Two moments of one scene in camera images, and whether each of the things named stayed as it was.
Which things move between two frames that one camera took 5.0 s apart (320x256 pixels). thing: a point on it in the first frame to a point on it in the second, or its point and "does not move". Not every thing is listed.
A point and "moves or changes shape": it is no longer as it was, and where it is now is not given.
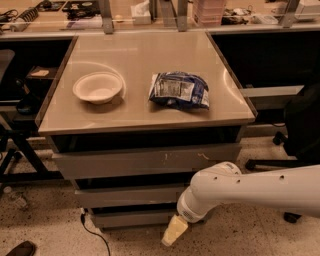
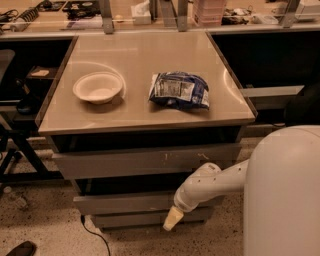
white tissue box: (140, 13) does not move
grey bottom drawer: (132, 221) does not move
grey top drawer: (159, 164) does not move
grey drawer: (128, 198) moves or changes shape
